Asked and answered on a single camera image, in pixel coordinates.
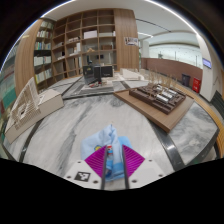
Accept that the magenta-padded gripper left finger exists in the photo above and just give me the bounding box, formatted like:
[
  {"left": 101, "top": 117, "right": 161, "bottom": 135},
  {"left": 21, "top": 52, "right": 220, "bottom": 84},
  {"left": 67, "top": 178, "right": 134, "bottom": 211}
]
[{"left": 64, "top": 144, "right": 109, "bottom": 190}]

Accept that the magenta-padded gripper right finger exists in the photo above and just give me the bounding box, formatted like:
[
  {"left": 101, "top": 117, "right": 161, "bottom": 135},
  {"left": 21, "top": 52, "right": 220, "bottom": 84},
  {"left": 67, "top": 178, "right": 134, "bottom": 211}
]
[{"left": 121, "top": 144, "right": 167, "bottom": 190}]

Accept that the light blue cartoon-print towel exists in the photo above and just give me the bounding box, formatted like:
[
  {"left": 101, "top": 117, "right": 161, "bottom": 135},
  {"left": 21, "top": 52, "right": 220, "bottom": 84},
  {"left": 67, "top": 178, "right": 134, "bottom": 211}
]
[{"left": 80, "top": 124, "right": 134, "bottom": 183}]

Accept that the brown model on wooden base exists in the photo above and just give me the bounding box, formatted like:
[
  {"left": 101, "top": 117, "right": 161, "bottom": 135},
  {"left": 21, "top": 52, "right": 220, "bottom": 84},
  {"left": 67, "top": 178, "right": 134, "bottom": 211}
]
[{"left": 113, "top": 81, "right": 196, "bottom": 134}]

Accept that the white architectural scale model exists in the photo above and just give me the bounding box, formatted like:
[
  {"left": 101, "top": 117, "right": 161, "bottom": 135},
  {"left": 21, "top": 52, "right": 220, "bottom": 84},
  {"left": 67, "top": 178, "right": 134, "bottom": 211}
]
[{"left": 3, "top": 77, "right": 65, "bottom": 145}]

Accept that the small white building model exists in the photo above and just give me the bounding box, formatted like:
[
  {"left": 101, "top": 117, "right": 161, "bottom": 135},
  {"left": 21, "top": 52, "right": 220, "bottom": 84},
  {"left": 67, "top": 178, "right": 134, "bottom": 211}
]
[{"left": 119, "top": 68, "right": 146, "bottom": 82}]

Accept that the black display boxes model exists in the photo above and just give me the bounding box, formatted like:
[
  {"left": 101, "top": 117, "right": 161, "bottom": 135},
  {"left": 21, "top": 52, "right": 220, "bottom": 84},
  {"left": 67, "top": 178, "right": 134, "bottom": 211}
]
[{"left": 79, "top": 64, "right": 116, "bottom": 94}]

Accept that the dark bookshelf with books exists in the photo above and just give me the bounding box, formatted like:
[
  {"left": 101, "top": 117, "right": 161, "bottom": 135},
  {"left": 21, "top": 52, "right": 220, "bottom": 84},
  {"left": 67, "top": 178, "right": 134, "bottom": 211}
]
[{"left": 33, "top": 20, "right": 56, "bottom": 91}]

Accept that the wooden cubby shelf unit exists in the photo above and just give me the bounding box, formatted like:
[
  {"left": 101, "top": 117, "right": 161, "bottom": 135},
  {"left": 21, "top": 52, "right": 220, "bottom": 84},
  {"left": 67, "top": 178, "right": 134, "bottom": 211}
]
[{"left": 51, "top": 8, "right": 118, "bottom": 83}]

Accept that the wall poster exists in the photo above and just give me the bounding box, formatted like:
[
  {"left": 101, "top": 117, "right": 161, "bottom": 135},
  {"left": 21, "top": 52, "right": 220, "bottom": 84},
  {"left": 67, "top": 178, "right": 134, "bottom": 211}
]
[{"left": 124, "top": 36, "right": 139, "bottom": 47}]

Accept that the wall-mounted screen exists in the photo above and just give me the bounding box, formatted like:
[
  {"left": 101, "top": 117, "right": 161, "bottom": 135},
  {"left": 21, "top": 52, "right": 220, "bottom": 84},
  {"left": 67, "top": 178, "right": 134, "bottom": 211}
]
[{"left": 201, "top": 57, "right": 213, "bottom": 70}]

